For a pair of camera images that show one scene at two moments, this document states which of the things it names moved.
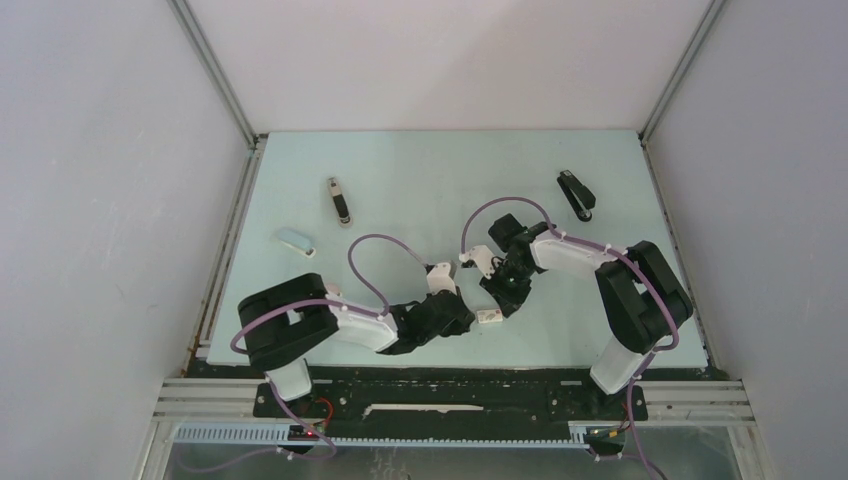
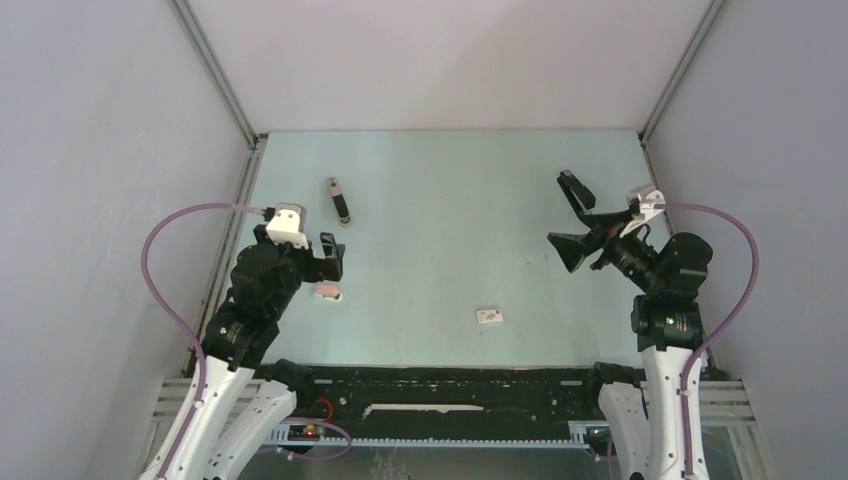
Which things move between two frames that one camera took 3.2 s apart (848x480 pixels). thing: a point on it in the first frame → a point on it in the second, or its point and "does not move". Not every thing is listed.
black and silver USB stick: [342, 211] does not move
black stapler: [580, 197] does not move
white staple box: [489, 316] does not move
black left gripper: [461, 324] → [320, 269]
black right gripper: [508, 301] → [571, 247]
